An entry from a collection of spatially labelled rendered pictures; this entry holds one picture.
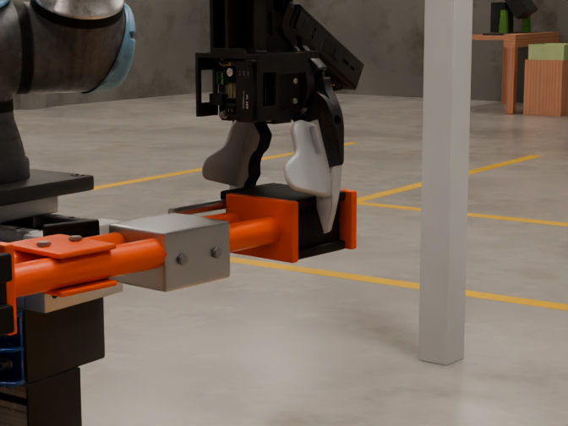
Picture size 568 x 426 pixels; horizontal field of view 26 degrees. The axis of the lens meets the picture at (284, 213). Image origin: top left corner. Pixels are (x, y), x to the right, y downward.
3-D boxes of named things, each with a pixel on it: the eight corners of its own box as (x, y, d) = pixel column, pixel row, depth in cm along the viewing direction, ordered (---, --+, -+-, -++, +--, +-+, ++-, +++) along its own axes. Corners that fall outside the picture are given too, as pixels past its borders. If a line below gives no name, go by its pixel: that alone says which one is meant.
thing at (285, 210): (292, 264, 98) (292, 201, 97) (225, 252, 103) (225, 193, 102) (357, 248, 104) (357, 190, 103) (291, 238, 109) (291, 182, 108)
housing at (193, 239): (168, 294, 89) (166, 232, 88) (106, 281, 93) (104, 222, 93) (234, 278, 94) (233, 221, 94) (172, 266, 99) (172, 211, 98)
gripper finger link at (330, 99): (301, 178, 101) (270, 79, 102) (315, 176, 102) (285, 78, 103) (343, 161, 98) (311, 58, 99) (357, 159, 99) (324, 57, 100)
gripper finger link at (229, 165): (177, 210, 105) (205, 112, 101) (226, 202, 109) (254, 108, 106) (202, 228, 103) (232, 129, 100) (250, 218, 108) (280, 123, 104)
